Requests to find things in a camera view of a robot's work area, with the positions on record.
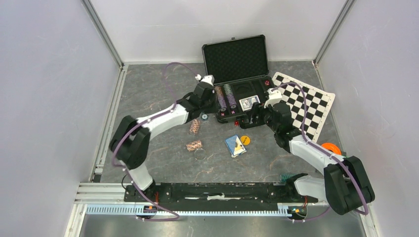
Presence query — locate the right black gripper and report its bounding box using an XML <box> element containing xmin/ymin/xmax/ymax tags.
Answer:
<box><xmin>246</xmin><ymin>102</ymin><xmax>279</xmax><ymax>133</ymax></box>

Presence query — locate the brown chip stack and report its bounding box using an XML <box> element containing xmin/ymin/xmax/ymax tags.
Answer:
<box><xmin>214</xmin><ymin>86</ymin><xmax>224</xmax><ymax>98</ymax></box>

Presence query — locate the purple chip stack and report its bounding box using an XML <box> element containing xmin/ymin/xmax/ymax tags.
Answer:
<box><xmin>217</xmin><ymin>95</ymin><xmax>227</xmax><ymax>112</ymax></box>
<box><xmin>226</xmin><ymin>94</ymin><xmax>237</xmax><ymax>109</ymax></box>

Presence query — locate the pink chip stack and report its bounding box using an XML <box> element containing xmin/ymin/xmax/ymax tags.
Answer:
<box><xmin>186</xmin><ymin>140</ymin><xmax>203</xmax><ymax>152</ymax></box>
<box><xmin>189</xmin><ymin>119</ymin><xmax>201</xmax><ymax>135</ymax></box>

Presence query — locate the blue card deck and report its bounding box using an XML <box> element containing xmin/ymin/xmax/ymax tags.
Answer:
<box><xmin>239</xmin><ymin>95</ymin><xmax>260</xmax><ymax>112</ymax></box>
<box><xmin>225</xmin><ymin>135</ymin><xmax>247</xmax><ymax>158</ymax></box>

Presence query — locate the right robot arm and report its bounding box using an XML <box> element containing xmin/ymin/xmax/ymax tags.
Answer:
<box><xmin>248</xmin><ymin>102</ymin><xmax>376</xmax><ymax>215</ymax></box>

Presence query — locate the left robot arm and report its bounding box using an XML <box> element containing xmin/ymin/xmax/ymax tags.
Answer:
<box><xmin>109</xmin><ymin>81</ymin><xmax>217</xmax><ymax>201</ymax></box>

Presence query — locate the black poker set case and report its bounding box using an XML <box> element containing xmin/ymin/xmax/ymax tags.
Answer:
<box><xmin>202</xmin><ymin>35</ymin><xmax>275</xmax><ymax>129</ymax></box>

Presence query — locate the blue card deck in case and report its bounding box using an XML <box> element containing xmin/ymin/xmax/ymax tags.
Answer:
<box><xmin>239</xmin><ymin>95</ymin><xmax>260</xmax><ymax>112</ymax></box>

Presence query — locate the yellow dealer button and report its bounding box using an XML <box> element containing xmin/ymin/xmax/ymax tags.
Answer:
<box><xmin>240</xmin><ymin>135</ymin><xmax>251</xmax><ymax>146</ymax></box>

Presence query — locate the black white checkered board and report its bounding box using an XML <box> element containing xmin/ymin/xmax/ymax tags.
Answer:
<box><xmin>273</xmin><ymin>72</ymin><xmax>335</xmax><ymax>142</ymax></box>

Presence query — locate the clear round lid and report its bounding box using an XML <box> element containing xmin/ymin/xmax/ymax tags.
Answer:
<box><xmin>194</xmin><ymin>148</ymin><xmax>207</xmax><ymax>160</ymax></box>

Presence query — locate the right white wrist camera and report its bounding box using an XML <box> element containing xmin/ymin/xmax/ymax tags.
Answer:
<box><xmin>263</xmin><ymin>88</ymin><xmax>282</xmax><ymax>108</ymax></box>

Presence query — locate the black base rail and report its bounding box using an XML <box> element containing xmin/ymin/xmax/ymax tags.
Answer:
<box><xmin>124</xmin><ymin>182</ymin><xmax>318</xmax><ymax>212</ymax></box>

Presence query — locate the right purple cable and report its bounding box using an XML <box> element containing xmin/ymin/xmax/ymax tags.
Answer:
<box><xmin>270</xmin><ymin>81</ymin><xmax>370</xmax><ymax>224</ymax></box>

